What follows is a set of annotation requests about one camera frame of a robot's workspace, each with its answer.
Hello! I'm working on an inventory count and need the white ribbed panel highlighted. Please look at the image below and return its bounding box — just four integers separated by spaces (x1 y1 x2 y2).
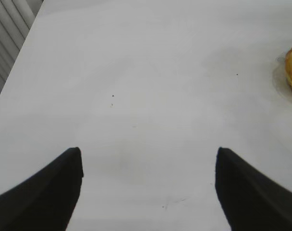
0 0 43 112

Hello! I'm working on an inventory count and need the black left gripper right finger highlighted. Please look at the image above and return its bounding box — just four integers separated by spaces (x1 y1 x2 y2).
215 147 292 231

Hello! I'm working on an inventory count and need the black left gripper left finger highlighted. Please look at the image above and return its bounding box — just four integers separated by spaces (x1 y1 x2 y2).
0 147 84 231

